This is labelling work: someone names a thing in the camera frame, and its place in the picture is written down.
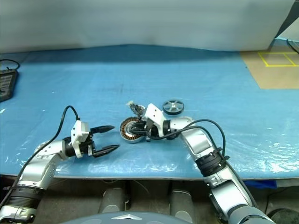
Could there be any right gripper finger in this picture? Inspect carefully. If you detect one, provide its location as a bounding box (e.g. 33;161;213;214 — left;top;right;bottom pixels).
128;123;147;137
127;103;146;115

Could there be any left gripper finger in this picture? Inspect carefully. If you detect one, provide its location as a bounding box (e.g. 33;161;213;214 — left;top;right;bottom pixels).
94;144;121;159
90;125;115;135

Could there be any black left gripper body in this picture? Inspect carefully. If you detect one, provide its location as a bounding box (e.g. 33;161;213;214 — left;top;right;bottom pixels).
79;132;98;159

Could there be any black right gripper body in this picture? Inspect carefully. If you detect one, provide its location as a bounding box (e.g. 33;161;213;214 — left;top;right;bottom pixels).
139;118;161;142

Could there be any silver motor housing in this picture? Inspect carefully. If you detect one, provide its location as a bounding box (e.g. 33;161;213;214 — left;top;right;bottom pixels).
119;116;143;143

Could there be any silver spoked rotor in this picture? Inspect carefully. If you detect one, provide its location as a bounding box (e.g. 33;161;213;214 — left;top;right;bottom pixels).
163;99;185;115

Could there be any grey rounded cylinder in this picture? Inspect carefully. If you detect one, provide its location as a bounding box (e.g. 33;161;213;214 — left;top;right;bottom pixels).
99;186;128;214
170;189;197;224

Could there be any grey cover with silver emblem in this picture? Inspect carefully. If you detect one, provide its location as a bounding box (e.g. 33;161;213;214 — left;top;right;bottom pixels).
76;211;178;224

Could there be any white backdrop sheet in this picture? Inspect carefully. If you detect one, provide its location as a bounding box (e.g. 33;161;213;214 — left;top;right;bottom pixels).
0;0;297;56

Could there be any black flat electronic device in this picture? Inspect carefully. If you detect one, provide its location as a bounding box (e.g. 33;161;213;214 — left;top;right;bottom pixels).
0;69;19;103

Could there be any brown board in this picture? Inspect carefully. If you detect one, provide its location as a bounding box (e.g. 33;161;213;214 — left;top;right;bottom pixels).
240;51;299;90

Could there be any black round base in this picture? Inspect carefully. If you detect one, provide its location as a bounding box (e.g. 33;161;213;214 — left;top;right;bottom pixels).
266;207;292;224

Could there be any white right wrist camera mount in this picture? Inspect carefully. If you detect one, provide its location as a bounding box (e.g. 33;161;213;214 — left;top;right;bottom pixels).
142;103;165;137

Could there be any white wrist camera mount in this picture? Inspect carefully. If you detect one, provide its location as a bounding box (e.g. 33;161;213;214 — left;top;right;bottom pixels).
71;119;91;159
142;103;165;137

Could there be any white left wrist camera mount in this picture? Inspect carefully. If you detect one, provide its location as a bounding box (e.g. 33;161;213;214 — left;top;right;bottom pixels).
71;119;91;159

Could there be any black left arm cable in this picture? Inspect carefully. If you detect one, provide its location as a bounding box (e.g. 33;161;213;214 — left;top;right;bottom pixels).
0;105;81;203

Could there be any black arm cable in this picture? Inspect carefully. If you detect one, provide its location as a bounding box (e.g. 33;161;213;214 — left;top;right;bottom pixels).
147;119;228;161
0;105;81;203

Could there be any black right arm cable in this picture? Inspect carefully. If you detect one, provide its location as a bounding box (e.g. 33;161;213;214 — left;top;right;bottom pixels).
147;119;228;161

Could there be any thin black device cable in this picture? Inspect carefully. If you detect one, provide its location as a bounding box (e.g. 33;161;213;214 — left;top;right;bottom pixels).
0;58;21;70

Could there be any thin black background cable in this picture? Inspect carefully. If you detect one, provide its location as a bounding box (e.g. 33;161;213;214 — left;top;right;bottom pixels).
286;38;299;53

